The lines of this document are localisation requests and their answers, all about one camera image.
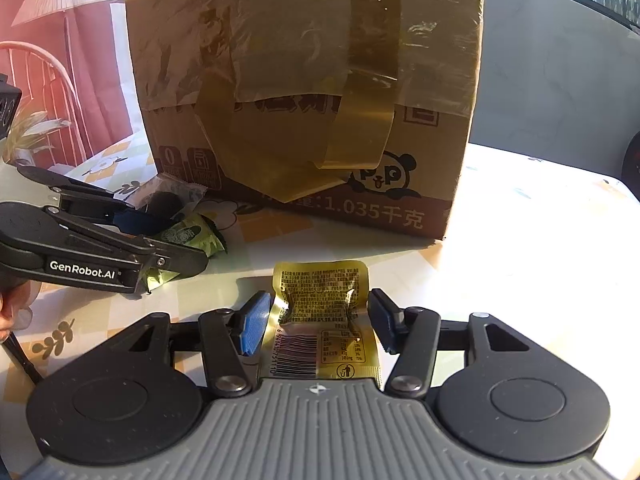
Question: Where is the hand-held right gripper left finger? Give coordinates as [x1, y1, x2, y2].
[97, 290, 272, 397]

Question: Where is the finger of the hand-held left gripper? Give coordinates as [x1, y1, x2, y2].
[0, 205, 210, 297]
[16, 164, 174, 237]

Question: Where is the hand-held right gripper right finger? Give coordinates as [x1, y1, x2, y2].
[366, 287, 536, 400]

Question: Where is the olive green snack packet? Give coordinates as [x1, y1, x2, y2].
[137, 212, 228, 293]

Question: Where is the gold snack packet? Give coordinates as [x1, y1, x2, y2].
[260, 260, 383, 391]

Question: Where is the brown cardboard box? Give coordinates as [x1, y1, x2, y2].
[125, 0, 483, 242]

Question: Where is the person's left hand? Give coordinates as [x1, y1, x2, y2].
[0, 284, 36, 344]

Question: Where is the clear packet with dark snack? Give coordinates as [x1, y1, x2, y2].
[132, 174, 208, 216]

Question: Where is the floral checked tablecloth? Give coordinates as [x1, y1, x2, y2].
[0, 132, 640, 480]

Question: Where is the printed backdrop cloth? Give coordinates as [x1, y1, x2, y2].
[0, 0, 166, 171]

